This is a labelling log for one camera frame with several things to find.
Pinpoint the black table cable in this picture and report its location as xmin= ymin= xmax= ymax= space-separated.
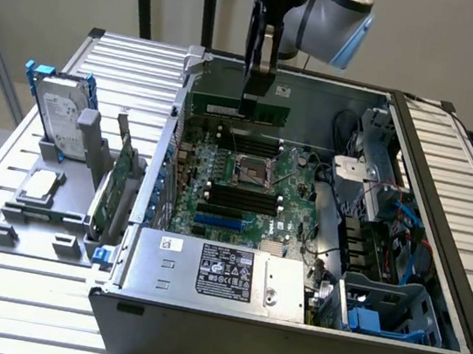
xmin=400 ymin=92 xmax=473 ymax=146

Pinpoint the black wire bundle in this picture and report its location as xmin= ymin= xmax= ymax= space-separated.
xmin=328 ymin=107 xmax=362 ymax=160

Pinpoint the silver power supply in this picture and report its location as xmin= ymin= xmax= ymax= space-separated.
xmin=114 ymin=224 xmax=316 ymax=327

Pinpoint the blue expansion slot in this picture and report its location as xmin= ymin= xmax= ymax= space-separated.
xmin=193 ymin=211 xmax=244 ymax=232

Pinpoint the blue plastic latch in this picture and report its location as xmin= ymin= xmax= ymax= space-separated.
xmin=92 ymin=243 xmax=115 ymax=267

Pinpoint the silver CPU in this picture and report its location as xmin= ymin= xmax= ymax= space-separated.
xmin=23 ymin=167 xmax=67 ymax=202

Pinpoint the red wire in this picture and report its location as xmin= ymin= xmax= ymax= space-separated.
xmin=365 ymin=176 xmax=414 ymax=199

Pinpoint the silver hard disk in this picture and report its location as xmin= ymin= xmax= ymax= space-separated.
xmin=28 ymin=73 xmax=98 ymax=162

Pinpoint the metal CPU socket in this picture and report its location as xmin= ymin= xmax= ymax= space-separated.
xmin=227 ymin=150 xmax=281 ymax=188

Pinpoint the grey case handle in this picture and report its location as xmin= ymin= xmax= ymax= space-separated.
xmin=182 ymin=43 xmax=216 ymax=80

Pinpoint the grey plastic drive cage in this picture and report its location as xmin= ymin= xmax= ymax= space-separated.
xmin=330 ymin=269 xmax=455 ymax=349

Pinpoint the grey parts rack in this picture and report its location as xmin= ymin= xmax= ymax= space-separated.
xmin=0 ymin=97 xmax=155 ymax=276

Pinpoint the metal disk bay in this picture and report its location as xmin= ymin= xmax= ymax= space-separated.
xmin=325 ymin=102 xmax=423 ymax=225

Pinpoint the green graphics card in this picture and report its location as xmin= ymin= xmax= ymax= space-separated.
xmin=83 ymin=109 xmax=150 ymax=248

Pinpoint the black fan shroud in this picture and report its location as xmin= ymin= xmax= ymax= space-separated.
xmin=331 ymin=214 xmax=394 ymax=283

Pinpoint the black RAM slot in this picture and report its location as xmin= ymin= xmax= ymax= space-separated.
xmin=209 ymin=186 xmax=279 ymax=205
xmin=209 ymin=180 xmax=279 ymax=199
xmin=219 ymin=122 xmax=283 ymax=140
xmin=219 ymin=128 xmax=284 ymax=146
xmin=208 ymin=192 xmax=280 ymax=211
xmin=219 ymin=134 xmax=284 ymax=153
xmin=208 ymin=198 xmax=280 ymax=218
xmin=219 ymin=140 xmax=284 ymax=159

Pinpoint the black open PC case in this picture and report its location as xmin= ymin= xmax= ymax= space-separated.
xmin=80 ymin=34 xmax=473 ymax=354

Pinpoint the green RAM stick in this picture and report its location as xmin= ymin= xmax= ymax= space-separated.
xmin=189 ymin=87 xmax=294 ymax=130

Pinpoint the green motherboard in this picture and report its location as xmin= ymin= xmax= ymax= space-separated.
xmin=157 ymin=112 xmax=360 ymax=291

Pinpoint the blue disk caddy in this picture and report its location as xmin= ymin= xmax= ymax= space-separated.
xmin=12 ymin=60 xmax=103 ymax=167

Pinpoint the black expansion slot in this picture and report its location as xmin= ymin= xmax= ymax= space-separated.
xmin=195 ymin=201 xmax=247 ymax=222

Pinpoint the small silver heat sink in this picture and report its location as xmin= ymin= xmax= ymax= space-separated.
xmin=257 ymin=237 xmax=289 ymax=258

